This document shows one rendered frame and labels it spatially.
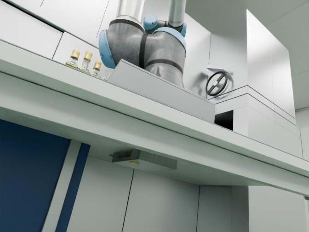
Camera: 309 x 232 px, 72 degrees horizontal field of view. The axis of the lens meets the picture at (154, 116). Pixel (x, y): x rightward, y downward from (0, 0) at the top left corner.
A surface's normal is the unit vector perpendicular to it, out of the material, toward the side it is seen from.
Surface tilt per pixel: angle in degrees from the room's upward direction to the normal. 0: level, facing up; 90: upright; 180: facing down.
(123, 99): 90
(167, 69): 70
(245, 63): 90
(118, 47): 119
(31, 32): 90
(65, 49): 90
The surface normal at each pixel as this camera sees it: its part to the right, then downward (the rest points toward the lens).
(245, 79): -0.80, -0.34
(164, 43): -0.04, -0.43
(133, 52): -0.13, 0.26
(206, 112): 0.48, -0.26
